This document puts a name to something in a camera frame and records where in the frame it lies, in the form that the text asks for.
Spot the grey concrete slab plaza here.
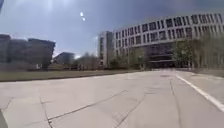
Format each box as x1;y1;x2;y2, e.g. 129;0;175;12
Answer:
0;69;224;128

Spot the low distant building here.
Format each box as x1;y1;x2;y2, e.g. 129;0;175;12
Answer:
53;51;76;66

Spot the grass strip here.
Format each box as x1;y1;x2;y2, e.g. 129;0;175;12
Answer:
0;68;141;83

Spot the large pale windowed building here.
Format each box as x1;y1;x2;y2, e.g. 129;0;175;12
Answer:
97;12;224;70

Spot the row of trees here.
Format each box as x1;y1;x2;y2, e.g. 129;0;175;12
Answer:
109;39;224;71

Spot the dark blocky building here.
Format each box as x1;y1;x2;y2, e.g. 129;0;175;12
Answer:
0;33;57;72

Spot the white painted line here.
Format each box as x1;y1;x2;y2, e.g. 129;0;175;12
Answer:
175;74;224;113

